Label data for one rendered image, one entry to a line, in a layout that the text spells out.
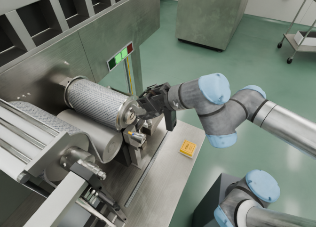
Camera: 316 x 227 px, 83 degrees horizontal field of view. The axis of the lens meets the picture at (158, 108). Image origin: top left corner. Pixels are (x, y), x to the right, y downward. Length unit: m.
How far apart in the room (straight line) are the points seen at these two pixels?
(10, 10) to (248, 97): 0.73
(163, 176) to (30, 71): 0.71
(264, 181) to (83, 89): 0.76
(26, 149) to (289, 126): 0.60
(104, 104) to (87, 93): 0.09
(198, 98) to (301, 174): 2.02
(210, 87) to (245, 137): 1.93
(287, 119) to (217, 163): 1.56
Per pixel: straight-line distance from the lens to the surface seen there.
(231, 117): 0.49
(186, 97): 0.46
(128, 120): 0.67
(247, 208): 0.70
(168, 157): 0.98
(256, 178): 0.78
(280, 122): 0.53
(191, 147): 1.00
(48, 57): 0.80
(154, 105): 0.55
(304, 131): 0.53
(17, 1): 0.74
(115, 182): 0.95
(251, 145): 2.30
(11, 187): 1.00
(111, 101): 0.67
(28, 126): 0.53
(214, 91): 0.42
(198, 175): 1.94
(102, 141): 0.67
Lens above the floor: 1.79
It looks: 50 degrees down
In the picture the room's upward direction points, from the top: straight up
